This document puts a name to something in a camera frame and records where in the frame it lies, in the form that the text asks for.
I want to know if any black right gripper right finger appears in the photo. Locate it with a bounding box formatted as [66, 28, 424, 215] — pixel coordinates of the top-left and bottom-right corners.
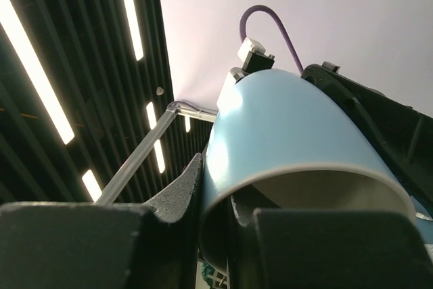
[227, 194, 432, 288]

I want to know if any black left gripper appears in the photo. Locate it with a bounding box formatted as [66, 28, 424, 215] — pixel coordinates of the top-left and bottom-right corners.
[301, 64, 432, 204]

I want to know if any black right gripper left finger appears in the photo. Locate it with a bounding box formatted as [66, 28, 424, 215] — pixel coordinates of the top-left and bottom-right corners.
[1, 154, 203, 288]

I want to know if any blue mug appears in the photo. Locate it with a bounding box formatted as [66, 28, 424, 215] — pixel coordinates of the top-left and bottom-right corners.
[200, 69, 432, 270]

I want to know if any aluminium frame beam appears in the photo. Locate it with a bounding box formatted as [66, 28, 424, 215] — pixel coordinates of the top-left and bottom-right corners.
[95, 101, 217, 204]

